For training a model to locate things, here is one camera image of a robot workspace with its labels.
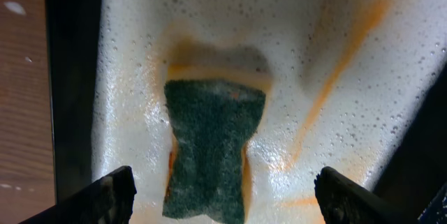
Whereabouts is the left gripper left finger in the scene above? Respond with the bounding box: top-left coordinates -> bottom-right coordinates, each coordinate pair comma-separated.
20,165 -> 137,224

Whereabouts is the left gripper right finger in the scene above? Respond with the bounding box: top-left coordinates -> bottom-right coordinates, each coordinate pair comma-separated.
314,166 -> 418,224

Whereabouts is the green yellow sponge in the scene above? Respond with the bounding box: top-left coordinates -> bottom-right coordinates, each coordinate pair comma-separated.
162,65 -> 272,223

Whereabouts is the rectangular soapy water tray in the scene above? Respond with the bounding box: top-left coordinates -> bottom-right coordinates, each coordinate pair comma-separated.
46,0 -> 446,223

